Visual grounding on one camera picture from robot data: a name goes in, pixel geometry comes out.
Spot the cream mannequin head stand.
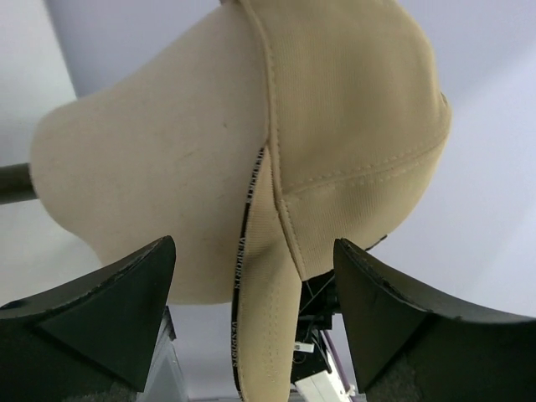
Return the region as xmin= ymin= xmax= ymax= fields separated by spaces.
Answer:
xmin=30 ymin=1 xmax=266 ymax=305

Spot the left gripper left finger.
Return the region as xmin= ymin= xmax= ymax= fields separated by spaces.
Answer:
xmin=1 ymin=236 xmax=176 ymax=401

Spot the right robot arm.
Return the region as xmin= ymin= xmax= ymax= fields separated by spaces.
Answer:
xmin=291 ymin=271 xmax=358 ymax=402

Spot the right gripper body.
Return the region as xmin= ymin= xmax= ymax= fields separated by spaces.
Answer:
xmin=296 ymin=271 xmax=341 ymax=369

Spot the beige baseball cap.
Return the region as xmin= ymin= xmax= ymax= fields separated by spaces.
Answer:
xmin=231 ymin=1 xmax=451 ymax=401

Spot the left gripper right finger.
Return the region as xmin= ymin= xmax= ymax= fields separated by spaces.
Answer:
xmin=333 ymin=239 xmax=535 ymax=401

